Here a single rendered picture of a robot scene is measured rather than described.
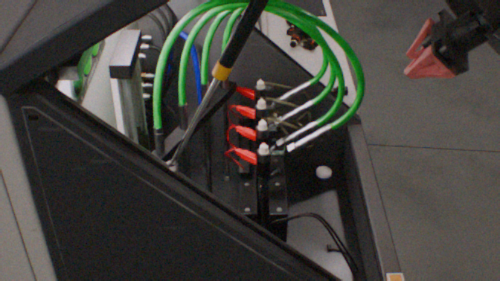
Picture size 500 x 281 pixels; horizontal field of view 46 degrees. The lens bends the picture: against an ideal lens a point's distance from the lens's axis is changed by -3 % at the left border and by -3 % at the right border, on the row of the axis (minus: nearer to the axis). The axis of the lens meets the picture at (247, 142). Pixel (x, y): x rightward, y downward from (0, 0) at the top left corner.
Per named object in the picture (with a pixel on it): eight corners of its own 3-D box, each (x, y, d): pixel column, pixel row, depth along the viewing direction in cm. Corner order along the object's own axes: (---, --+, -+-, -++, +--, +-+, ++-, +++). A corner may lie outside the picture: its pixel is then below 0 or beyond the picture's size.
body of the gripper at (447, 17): (435, 53, 93) (475, 30, 88) (434, 13, 100) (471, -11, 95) (460, 76, 96) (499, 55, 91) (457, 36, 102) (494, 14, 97)
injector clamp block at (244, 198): (285, 265, 130) (288, 212, 121) (239, 265, 130) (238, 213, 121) (277, 166, 157) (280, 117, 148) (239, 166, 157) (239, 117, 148)
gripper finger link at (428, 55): (394, 73, 99) (441, 47, 93) (396, 45, 103) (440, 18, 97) (420, 97, 102) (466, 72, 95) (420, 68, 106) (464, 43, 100)
